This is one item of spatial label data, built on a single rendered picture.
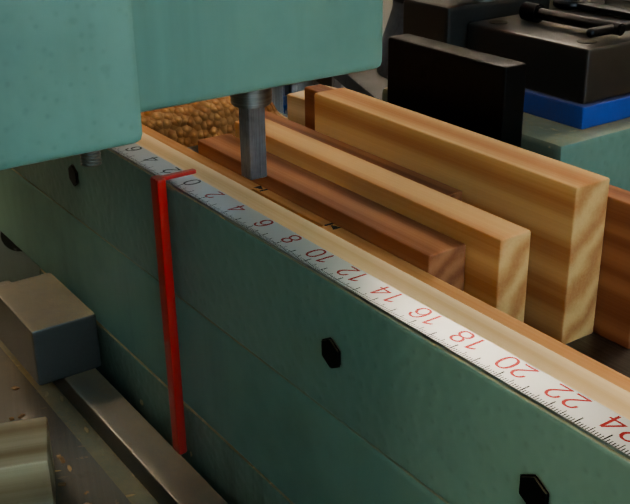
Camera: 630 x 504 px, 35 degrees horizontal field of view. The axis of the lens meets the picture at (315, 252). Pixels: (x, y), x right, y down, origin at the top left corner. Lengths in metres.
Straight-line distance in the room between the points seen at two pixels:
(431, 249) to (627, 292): 0.08
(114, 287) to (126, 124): 0.20
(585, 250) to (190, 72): 0.17
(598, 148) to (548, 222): 0.10
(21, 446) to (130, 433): 0.06
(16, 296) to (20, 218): 0.08
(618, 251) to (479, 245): 0.06
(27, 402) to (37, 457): 0.11
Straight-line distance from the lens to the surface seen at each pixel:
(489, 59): 0.50
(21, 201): 0.67
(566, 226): 0.41
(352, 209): 0.44
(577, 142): 0.50
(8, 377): 0.63
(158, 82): 0.40
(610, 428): 0.28
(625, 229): 0.42
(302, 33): 0.43
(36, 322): 0.58
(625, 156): 0.53
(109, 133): 0.36
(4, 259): 1.00
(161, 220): 0.45
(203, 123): 0.69
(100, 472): 0.53
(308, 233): 0.41
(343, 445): 0.38
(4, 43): 0.34
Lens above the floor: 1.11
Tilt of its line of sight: 24 degrees down
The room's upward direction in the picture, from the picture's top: 1 degrees counter-clockwise
